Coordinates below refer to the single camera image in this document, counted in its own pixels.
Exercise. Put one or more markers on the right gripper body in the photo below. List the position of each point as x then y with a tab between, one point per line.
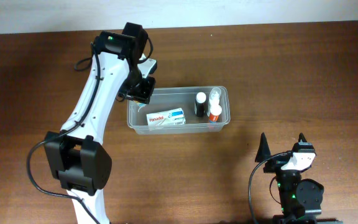
284	178

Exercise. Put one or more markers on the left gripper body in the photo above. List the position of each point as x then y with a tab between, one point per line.
138	88

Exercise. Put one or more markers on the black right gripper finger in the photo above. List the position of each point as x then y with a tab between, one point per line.
263	152
301	138

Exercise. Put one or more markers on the white Panadol box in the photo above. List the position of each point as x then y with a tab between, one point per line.
162	119

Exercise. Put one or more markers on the orange tube white cap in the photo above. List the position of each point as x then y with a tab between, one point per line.
214	113

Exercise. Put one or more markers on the white lotion bottle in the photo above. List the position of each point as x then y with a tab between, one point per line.
214	97

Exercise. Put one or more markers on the black bottle white cap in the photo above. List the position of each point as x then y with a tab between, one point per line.
199	104

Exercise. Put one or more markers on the gold lid balm jar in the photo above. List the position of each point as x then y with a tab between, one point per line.
140	105

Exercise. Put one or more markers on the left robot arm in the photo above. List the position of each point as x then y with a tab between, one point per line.
119	71

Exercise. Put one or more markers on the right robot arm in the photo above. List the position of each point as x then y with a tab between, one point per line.
300	199

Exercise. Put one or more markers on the clear plastic container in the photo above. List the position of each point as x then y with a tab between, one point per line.
164	99

